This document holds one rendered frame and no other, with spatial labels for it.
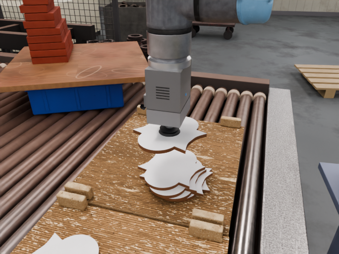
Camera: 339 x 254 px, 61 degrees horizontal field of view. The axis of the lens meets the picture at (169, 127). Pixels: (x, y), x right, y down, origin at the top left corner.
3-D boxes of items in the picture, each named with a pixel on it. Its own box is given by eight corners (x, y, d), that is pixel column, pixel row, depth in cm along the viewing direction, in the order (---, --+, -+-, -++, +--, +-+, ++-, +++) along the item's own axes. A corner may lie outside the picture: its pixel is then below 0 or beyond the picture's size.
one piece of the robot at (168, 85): (145, 35, 54) (149, 112, 62) (126, 46, 47) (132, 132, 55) (196, 38, 52) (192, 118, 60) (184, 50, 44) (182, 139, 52)
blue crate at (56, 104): (120, 77, 126) (118, 55, 121) (125, 108, 100) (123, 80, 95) (45, 83, 121) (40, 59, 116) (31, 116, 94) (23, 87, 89)
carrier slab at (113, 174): (243, 130, 86) (244, 126, 86) (227, 240, 52) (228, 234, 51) (135, 115, 95) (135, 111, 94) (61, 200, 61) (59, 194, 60)
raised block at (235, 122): (240, 126, 86) (241, 117, 85) (239, 129, 84) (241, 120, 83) (220, 123, 87) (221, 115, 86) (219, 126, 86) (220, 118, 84)
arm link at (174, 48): (139, 34, 46) (156, 24, 52) (141, 62, 48) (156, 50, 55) (185, 36, 44) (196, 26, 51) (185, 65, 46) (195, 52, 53)
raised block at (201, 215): (223, 224, 53) (225, 213, 52) (222, 232, 52) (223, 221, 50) (192, 217, 55) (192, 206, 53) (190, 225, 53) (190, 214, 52)
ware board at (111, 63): (137, 45, 137) (136, 41, 136) (154, 81, 94) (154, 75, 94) (24, 50, 128) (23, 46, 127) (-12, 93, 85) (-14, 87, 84)
